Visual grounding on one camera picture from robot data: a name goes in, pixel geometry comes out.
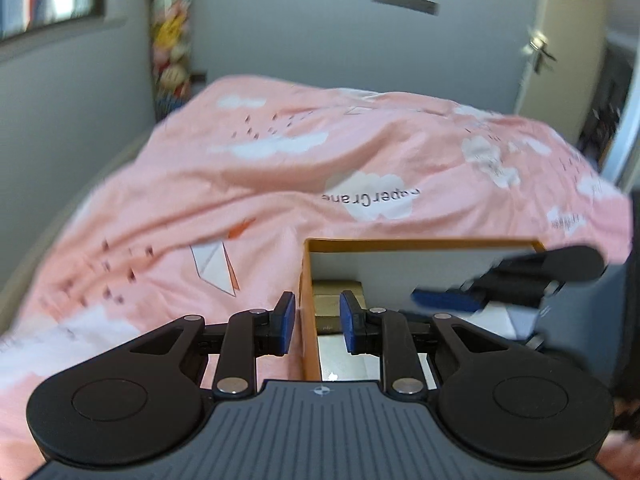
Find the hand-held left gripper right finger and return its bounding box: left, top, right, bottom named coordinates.
left=339, top=290, right=511, bottom=395

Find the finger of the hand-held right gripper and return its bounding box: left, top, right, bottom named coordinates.
left=411, top=272, right=548, bottom=315

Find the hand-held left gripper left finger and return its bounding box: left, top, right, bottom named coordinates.
left=116, top=291, right=297, bottom=395

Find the orange cardboard box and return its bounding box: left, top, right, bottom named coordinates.
left=298, top=237, right=548, bottom=392

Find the small gold box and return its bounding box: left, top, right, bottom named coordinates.
left=312, top=280, right=370, bottom=335

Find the plain white box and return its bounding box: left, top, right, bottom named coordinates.
left=469, top=304, right=518, bottom=342

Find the pink printed blanket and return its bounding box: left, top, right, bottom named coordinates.
left=0, top=75, right=637, bottom=480

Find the cream door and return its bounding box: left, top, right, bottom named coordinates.
left=514, top=0, right=622, bottom=137

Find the metal door handle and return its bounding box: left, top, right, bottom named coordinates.
left=520, top=30, right=559, bottom=74

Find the grey wall vent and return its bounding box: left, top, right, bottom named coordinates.
left=371, top=0, right=440, bottom=17

